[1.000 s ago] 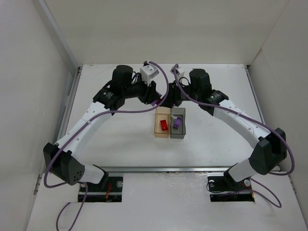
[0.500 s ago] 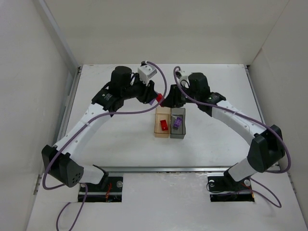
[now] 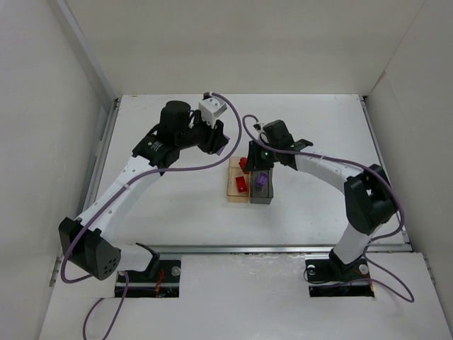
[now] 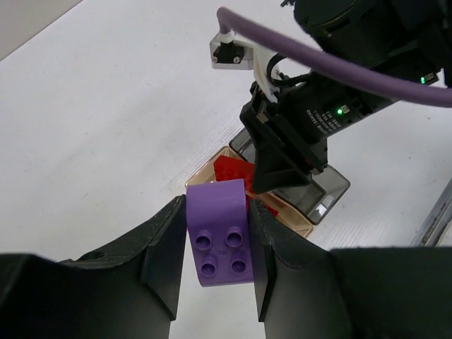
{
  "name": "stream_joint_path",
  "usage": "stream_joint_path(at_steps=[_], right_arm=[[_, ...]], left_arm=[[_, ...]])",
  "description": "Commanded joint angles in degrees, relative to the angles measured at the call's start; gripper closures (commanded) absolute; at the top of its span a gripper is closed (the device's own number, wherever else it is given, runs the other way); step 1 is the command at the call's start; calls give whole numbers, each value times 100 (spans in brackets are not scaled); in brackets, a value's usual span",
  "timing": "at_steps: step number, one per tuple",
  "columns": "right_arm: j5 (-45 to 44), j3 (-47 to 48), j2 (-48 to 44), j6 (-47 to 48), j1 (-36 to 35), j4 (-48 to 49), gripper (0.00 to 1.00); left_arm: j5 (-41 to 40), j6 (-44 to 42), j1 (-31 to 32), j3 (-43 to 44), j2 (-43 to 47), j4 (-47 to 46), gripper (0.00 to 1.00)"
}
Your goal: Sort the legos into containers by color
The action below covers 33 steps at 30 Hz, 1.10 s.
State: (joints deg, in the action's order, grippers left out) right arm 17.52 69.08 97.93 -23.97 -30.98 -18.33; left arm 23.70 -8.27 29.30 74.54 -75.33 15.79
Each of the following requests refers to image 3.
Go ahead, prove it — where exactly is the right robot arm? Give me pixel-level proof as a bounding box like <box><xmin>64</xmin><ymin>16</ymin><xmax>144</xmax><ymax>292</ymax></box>
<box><xmin>246</xmin><ymin>120</ymin><xmax>397</xmax><ymax>273</ymax></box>

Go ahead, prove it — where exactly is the aluminium front rail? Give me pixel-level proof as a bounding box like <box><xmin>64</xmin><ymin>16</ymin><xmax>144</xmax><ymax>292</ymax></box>
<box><xmin>155</xmin><ymin>244</ymin><xmax>413</xmax><ymax>255</ymax></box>

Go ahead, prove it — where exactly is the grey transparent container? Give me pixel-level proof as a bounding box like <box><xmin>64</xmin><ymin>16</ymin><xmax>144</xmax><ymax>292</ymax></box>
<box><xmin>249</xmin><ymin>169</ymin><xmax>274</xmax><ymax>205</ymax></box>

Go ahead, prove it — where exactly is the purple lego stack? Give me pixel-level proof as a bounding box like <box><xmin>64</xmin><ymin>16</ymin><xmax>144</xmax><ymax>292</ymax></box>
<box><xmin>254</xmin><ymin>171</ymin><xmax>269</xmax><ymax>189</ymax></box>
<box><xmin>217</xmin><ymin>135</ymin><xmax>230</xmax><ymax>156</ymax></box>

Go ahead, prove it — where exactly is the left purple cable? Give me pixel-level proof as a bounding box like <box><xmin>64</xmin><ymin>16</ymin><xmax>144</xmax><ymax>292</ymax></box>
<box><xmin>59</xmin><ymin>91</ymin><xmax>243</xmax><ymax>340</ymax></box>

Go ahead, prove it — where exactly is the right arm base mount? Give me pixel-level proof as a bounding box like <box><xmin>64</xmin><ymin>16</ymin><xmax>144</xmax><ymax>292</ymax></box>
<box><xmin>304</xmin><ymin>259</ymin><xmax>374</xmax><ymax>298</ymax></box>

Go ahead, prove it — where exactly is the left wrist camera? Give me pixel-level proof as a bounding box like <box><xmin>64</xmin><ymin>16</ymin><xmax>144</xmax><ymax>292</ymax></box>
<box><xmin>198</xmin><ymin>92</ymin><xmax>227</xmax><ymax>129</ymax></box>

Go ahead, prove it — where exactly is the red lego stack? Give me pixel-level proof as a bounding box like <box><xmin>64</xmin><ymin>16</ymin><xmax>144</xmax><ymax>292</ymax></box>
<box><xmin>235</xmin><ymin>176</ymin><xmax>248</xmax><ymax>193</ymax></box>
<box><xmin>239</xmin><ymin>157</ymin><xmax>249</xmax><ymax>174</ymax></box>

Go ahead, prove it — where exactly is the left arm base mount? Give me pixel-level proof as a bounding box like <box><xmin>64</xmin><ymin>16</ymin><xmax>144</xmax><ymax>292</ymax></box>
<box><xmin>114</xmin><ymin>243</ymin><xmax>182</xmax><ymax>298</ymax></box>

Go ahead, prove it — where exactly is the amber transparent container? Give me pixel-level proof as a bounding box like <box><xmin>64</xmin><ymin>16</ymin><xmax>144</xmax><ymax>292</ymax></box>
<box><xmin>226</xmin><ymin>157</ymin><xmax>250</xmax><ymax>203</ymax></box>

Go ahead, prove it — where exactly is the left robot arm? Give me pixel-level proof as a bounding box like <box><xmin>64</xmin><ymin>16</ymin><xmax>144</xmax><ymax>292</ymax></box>
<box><xmin>58</xmin><ymin>93</ymin><xmax>233</xmax><ymax>284</ymax></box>

